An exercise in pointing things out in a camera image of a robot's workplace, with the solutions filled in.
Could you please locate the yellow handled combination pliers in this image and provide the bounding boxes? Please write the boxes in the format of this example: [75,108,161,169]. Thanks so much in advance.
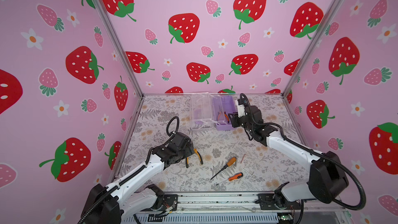
[186,148,204,169]

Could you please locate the orange handled needle-nose pliers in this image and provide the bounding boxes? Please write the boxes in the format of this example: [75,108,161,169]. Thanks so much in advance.
[217,105,230,123]

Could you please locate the large orange handled screwdriver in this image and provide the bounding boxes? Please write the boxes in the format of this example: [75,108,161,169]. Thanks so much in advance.
[210,157,237,180]

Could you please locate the purple plastic tool box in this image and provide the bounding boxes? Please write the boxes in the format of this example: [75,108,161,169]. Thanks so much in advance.
[212,95,237,131]

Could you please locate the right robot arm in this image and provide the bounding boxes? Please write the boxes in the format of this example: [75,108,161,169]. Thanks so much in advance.
[229,93,366,211]

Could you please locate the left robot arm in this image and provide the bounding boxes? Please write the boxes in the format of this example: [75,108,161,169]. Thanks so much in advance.
[78,132,194,224]

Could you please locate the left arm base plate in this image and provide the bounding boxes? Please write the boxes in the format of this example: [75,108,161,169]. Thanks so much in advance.
[145,194,178,212]

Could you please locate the small orange handled screwdriver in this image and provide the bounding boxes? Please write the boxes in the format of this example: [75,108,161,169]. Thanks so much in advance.
[217,172,244,185]

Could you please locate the aluminium front rail frame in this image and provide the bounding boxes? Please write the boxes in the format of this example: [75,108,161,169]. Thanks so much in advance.
[121,192,354,224]

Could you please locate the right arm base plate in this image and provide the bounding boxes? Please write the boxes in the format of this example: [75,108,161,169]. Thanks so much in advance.
[255,194,301,211]

